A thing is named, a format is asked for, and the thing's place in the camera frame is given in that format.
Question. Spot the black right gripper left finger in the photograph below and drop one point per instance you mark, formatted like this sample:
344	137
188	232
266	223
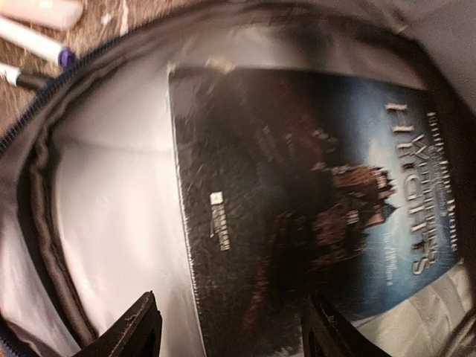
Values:
136	333

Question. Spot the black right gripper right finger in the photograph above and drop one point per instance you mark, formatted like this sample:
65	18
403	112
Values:
326	332

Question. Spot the navy blue student backpack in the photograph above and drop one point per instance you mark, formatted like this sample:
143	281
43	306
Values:
91	210

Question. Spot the dark blue Wuthering Heights book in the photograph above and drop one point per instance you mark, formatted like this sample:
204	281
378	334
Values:
299	181

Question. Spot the white marker black cap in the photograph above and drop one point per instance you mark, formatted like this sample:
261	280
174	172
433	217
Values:
16	77

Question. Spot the white marker purple cap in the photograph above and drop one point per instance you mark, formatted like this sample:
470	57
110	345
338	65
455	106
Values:
36	43

